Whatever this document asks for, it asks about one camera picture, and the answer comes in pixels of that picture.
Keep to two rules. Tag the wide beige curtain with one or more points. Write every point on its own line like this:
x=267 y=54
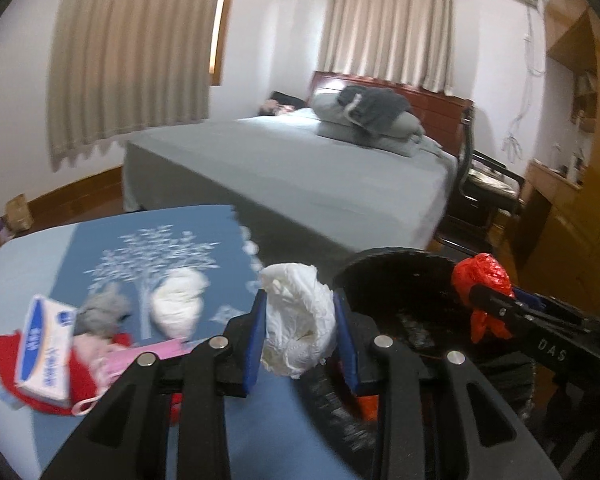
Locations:
x=130 y=60

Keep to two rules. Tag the purple packet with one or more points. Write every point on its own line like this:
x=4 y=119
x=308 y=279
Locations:
x=3 y=230

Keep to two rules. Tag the grey sock ball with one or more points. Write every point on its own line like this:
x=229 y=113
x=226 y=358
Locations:
x=102 y=312

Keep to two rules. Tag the wooden window frame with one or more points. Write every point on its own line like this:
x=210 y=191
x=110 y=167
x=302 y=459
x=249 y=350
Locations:
x=222 y=25

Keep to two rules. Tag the red glove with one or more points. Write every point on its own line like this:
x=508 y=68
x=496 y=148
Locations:
x=15 y=370

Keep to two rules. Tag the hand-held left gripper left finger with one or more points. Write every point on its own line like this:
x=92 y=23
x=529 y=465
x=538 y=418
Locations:
x=254 y=350

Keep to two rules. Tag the wooden desk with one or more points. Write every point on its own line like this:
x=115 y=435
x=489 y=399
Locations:
x=555 y=220

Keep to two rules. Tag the black chair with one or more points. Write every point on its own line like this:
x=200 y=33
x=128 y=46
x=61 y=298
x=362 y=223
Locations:
x=485 y=185

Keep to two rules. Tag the pink and black clothing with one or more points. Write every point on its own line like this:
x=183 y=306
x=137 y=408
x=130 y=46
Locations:
x=280 y=105

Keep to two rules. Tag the blue and white tissue pack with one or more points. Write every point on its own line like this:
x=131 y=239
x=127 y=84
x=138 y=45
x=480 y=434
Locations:
x=45 y=345

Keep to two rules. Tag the blue tree-print table mat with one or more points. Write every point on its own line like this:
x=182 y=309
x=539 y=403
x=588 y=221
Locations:
x=190 y=240

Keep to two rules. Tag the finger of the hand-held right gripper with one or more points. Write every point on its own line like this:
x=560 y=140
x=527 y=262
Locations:
x=495 y=302

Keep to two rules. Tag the brown paper bag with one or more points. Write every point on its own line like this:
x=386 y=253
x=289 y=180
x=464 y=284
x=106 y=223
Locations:
x=19 y=214

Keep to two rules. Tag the large white paper ball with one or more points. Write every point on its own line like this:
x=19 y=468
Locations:
x=297 y=320

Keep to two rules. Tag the pink face mask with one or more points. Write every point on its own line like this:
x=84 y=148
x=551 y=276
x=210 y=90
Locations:
x=122 y=360

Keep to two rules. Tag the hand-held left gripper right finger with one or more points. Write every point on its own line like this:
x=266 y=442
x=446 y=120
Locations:
x=346 y=350

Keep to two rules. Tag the narrow beige curtain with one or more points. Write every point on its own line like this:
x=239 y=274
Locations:
x=387 y=30

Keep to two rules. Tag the bed with grey sheet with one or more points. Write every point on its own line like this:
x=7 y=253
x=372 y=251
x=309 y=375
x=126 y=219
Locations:
x=290 y=175

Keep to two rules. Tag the red plastic bag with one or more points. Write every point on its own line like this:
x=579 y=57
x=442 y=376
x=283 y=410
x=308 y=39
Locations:
x=482 y=272

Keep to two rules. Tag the black trash bin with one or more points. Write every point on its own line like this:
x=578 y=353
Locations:
x=405 y=285

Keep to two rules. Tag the wooden wall cabinet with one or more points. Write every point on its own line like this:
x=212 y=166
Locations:
x=585 y=60

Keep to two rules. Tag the small crumpled white paper ball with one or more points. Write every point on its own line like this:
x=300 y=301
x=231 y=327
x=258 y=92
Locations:
x=177 y=300

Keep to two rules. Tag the dark grey garment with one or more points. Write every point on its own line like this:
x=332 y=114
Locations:
x=377 y=105

